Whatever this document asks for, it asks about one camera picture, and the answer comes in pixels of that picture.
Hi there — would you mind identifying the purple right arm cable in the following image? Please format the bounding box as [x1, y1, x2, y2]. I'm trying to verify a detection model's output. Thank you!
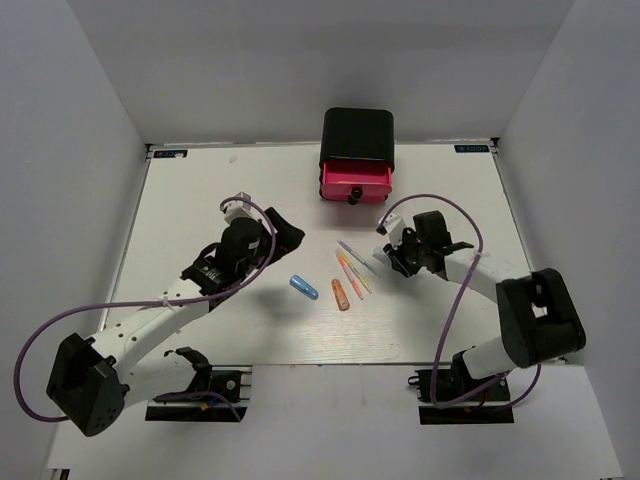
[375, 193, 543, 410]

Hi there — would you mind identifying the blue capped clear marker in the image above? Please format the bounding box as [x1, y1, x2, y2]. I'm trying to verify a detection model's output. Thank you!
[372, 247, 389, 263]

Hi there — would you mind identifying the blue left corner label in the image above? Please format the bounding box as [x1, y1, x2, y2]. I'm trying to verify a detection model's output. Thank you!
[153, 149, 188, 159]

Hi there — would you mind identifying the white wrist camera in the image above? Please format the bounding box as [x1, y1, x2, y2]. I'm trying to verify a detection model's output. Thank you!
[376, 213, 406, 247]
[220, 192, 257, 225]

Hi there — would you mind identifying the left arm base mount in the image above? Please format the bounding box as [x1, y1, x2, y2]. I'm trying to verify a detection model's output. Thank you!
[145, 367, 252, 423]

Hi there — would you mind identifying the thin yellow highlighter pen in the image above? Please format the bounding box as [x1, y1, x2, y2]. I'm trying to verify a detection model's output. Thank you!
[337, 249, 372, 294]

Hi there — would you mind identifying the pink top drawer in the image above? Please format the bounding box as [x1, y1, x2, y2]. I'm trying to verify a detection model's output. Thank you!
[320, 159, 392, 205]

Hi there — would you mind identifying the black drawer cabinet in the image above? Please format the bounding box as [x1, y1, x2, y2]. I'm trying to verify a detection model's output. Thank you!
[319, 107, 395, 182]

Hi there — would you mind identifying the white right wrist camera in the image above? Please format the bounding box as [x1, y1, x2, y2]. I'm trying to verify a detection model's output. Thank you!
[376, 213, 406, 247]

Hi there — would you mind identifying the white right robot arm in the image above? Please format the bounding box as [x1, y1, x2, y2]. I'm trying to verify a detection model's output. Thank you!
[377, 211, 587, 408]

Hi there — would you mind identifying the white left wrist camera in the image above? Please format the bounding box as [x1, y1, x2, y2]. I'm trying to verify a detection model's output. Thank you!
[220, 192, 257, 225]

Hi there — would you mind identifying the blue corner label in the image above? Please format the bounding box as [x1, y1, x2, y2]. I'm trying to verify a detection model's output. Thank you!
[454, 144, 490, 153]
[153, 149, 188, 159]

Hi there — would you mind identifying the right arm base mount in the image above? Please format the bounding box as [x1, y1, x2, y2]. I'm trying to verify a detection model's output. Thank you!
[407, 369, 514, 426]

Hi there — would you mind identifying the thin orange highlighter pen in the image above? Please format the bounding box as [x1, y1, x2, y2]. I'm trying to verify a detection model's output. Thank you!
[335, 250, 364, 300]

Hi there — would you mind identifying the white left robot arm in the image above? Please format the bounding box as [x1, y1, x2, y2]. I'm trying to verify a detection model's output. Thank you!
[46, 197, 305, 437]

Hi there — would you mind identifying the blue right corner label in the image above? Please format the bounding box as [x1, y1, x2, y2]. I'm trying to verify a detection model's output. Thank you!
[454, 144, 490, 153]

